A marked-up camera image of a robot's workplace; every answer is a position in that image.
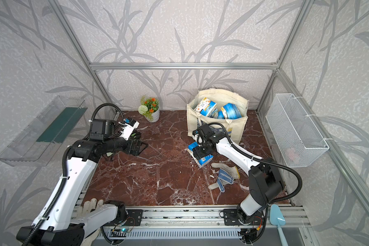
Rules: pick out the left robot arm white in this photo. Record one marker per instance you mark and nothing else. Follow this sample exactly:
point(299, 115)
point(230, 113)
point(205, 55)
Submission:
point(55, 226)

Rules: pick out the artificial green flower plant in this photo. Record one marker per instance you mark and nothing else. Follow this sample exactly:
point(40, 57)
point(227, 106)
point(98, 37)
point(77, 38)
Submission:
point(148, 105)

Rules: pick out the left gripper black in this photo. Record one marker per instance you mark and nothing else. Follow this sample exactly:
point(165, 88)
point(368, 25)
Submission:
point(136, 150)

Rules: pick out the clear plastic wall shelf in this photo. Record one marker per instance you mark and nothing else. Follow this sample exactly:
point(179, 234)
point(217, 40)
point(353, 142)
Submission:
point(37, 144)

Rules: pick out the green black work glove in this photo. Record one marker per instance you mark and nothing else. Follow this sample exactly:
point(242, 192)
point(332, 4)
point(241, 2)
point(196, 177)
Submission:
point(110, 153)

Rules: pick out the white wire mesh basket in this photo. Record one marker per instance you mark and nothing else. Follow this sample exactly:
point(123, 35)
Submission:
point(298, 139)

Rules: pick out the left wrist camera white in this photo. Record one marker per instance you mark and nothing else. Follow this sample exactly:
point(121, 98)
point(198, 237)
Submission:
point(127, 127)

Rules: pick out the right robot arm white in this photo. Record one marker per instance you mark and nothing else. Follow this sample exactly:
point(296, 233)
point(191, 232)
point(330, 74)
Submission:
point(265, 181)

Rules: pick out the blue barcode tissue pack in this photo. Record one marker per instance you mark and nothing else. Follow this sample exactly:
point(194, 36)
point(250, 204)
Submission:
point(230, 112)

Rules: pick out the blue tissue pack front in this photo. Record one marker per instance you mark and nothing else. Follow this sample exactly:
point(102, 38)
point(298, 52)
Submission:
point(206, 107)

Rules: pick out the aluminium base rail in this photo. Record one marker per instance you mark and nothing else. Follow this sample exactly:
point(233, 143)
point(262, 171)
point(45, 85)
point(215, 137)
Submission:
point(172, 222)

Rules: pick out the white ribbed flower pot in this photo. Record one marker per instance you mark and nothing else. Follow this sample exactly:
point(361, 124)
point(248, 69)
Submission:
point(154, 117)

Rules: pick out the beige blue striped glove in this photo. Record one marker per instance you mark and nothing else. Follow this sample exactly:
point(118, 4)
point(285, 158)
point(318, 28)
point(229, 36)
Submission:
point(226, 175)

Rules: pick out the light blue plastic scoop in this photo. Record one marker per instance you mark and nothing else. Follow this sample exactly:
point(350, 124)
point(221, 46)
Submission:
point(277, 219)

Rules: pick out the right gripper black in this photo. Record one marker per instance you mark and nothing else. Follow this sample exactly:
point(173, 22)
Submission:
point(197, 153)

